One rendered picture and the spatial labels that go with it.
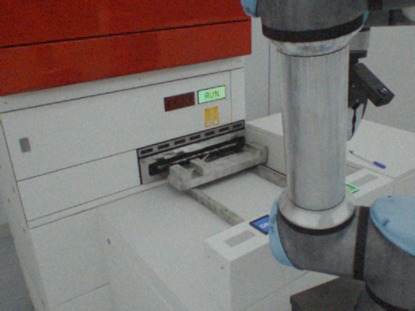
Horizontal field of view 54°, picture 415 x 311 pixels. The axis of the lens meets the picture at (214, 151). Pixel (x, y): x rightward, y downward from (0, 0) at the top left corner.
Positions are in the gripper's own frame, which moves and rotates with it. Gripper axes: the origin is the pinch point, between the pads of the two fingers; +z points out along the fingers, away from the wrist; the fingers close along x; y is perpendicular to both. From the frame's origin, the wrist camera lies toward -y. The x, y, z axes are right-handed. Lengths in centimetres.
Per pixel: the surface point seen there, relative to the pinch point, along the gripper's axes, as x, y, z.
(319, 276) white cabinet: 12.7, -4.0, 32.4
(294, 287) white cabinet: 21.5, -4.0, 31.0
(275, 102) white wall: -172, 207, 67
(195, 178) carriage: 17, 45, 23
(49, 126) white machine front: 55, 59, 0
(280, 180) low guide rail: -7.9, 31.6, 26.2
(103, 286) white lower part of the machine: 48, 59, 59
